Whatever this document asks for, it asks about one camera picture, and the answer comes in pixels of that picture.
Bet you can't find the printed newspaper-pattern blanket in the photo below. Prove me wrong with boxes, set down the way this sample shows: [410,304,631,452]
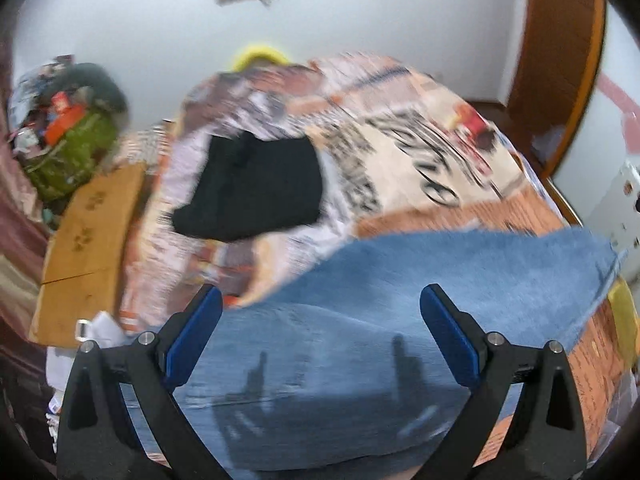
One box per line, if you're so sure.
[115,52,632,467]

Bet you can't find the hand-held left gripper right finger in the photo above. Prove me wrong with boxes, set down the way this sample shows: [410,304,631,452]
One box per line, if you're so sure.
[419,282,587,480]

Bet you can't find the yellow plush cushion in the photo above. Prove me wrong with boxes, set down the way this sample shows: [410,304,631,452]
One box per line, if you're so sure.
[607,280,640,376]

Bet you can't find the pile of assorted clutter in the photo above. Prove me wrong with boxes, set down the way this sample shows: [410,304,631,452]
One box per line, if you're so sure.
[7,55,129,151]

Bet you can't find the yellow round object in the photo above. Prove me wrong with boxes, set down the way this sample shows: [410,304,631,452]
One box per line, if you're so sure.
[231,45,291,72]

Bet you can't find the wooden bed frame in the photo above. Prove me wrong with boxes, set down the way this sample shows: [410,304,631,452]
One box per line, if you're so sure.
[542,175,584,227]

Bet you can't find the pink wall sticker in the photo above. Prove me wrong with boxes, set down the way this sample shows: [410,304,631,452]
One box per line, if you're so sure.
[597,72,640,153]

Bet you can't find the maroon striped curtain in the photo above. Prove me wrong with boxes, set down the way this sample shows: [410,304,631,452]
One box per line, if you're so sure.
[0,35,57,361]

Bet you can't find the blue denim pants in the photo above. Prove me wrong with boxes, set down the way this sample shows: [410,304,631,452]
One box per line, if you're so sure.
[120,227,623,473]

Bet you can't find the white crumpled sheet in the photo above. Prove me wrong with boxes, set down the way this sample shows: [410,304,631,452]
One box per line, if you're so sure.
[45,310,127,413]

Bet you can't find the black folded cloth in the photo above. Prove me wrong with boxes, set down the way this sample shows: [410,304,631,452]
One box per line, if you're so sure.
[172,131,325,242]

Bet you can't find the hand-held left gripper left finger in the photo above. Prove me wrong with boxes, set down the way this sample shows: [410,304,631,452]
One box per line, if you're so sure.
[56,282,231,480]

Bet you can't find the brown wooden door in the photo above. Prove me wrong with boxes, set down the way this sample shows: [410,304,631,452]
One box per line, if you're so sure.
[507,0,608,181]

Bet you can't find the green bag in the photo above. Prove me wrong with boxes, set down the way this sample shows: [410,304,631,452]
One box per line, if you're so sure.
[25,110,119,202]

